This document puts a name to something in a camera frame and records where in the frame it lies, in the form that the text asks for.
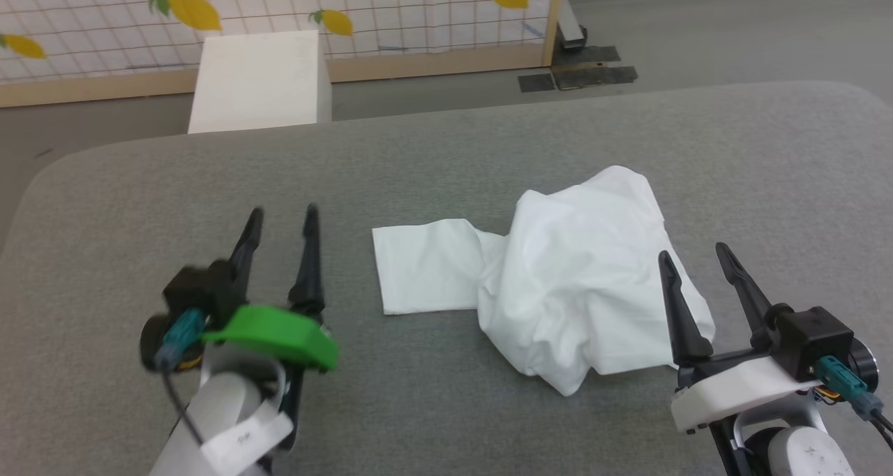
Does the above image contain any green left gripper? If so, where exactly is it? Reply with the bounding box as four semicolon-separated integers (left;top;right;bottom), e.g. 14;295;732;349
202;204;340;450

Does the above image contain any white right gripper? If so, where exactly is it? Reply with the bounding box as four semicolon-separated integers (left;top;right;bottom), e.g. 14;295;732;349
658;242;825;435

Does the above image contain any white garment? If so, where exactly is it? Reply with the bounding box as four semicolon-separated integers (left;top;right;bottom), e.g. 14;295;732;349
372;165;716;398

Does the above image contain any white box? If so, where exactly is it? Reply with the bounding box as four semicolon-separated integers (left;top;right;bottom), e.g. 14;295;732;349
187;31;333;135

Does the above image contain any large black floor mat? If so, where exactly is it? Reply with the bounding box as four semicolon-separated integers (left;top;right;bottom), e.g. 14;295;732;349
551;45;639;91

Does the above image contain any lemon-print grid partition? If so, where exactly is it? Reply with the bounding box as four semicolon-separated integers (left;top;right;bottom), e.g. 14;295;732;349
0;0;566;108

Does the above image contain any black cable teal plug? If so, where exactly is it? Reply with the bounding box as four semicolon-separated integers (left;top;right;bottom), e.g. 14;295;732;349
815;355;893;452
155;308;208;456

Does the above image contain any white label strap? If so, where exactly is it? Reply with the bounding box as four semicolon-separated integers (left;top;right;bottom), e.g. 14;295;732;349
200;364;294;476

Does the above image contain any metal post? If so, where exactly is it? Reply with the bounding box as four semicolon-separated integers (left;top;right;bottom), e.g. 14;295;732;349
557;0;589;50

